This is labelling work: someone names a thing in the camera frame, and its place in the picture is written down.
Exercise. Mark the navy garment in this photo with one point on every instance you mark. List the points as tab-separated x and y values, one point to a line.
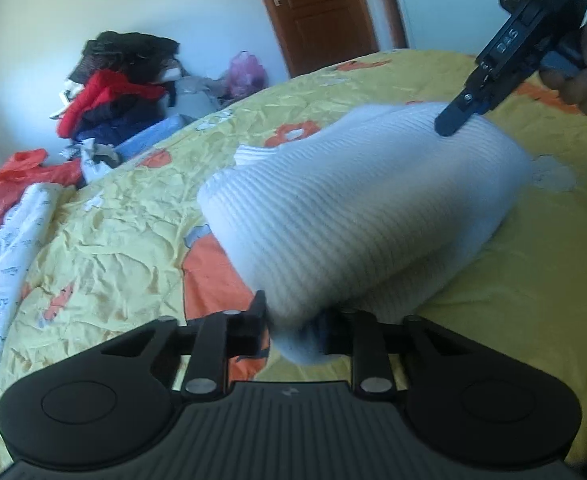
118	115

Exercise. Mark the white knitted sweater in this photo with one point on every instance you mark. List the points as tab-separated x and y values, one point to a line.
348	200

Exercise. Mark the grey garment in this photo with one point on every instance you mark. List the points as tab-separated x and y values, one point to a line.
196	97

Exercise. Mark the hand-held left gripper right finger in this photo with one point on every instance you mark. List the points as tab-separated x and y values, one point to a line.
334	335

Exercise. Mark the light blue garment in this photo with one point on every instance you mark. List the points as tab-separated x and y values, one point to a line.
158	132

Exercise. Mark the red orange garment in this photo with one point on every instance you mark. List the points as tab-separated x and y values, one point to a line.
23	172

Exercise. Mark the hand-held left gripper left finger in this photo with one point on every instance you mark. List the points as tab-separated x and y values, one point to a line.
256	322

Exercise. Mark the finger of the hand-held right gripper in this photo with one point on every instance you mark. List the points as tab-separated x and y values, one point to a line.
453	120

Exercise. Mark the pink plastic bag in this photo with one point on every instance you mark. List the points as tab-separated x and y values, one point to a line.
246	75

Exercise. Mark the white printed duvet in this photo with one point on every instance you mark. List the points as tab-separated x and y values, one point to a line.
8	260

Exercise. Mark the brown wooden door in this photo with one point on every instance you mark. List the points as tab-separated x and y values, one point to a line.
323	10

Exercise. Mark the yellow floral bedsheet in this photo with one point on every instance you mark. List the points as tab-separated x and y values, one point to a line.
123	240

